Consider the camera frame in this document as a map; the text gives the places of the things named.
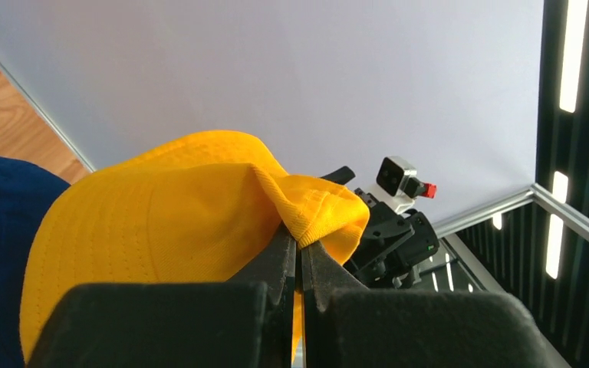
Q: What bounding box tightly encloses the yellow hat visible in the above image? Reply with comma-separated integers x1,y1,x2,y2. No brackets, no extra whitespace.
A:
19,130,370,358

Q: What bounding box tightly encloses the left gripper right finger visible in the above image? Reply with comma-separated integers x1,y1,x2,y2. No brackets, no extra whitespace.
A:
300,243,552,367

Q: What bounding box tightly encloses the blue hat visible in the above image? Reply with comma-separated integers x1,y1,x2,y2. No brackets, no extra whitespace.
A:
0,157,69,367

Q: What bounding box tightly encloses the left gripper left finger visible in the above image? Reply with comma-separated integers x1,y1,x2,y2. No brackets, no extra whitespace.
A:
28,225,296,367

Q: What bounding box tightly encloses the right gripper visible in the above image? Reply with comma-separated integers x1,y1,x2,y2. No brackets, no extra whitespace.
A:
321,166,439,289

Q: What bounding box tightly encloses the right aluminium frame post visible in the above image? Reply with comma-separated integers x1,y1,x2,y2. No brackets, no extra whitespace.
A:
433,183,589,244

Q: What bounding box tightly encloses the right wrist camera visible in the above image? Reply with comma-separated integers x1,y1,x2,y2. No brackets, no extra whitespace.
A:
360,156,436,215

